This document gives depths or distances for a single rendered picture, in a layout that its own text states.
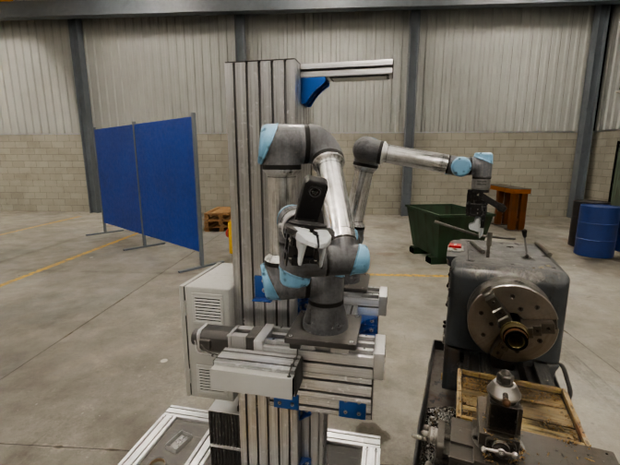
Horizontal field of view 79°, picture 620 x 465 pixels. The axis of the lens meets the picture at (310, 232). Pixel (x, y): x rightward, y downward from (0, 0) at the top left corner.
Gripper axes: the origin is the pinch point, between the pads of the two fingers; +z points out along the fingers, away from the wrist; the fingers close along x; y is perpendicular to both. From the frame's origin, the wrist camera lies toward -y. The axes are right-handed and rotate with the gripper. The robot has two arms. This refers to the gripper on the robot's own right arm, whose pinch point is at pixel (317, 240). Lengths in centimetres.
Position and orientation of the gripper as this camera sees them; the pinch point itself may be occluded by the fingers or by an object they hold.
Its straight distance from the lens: 60.2
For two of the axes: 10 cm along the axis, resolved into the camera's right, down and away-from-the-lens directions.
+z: 1.6, 2.0, -9.7
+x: -9.8, -1.0, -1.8
